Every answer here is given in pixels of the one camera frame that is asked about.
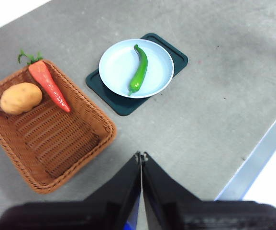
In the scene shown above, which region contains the grey table edge strip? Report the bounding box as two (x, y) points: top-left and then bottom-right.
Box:
(214, 103), (276, 201)

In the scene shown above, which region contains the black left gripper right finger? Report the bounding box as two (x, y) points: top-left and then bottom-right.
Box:
(141, 151), (276, 230)

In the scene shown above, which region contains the orange carrot with green leaves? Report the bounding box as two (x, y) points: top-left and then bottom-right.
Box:
(17, 49), (71, 113)

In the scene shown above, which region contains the brown wicker basket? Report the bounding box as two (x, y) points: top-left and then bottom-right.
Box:
(0, 59), (117, 195)

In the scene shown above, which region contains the blue round plate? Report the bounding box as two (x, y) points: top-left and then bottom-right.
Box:
(98, 38), (175, 99)

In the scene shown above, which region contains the black rectangular mat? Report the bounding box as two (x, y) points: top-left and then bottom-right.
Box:
(85, 33), (188, 117)

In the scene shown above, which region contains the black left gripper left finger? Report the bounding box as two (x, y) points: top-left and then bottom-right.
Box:
(0, 150), (142, 230)

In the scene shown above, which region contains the green long pepper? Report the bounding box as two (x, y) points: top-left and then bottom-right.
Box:
(128, 44), (148, 96)

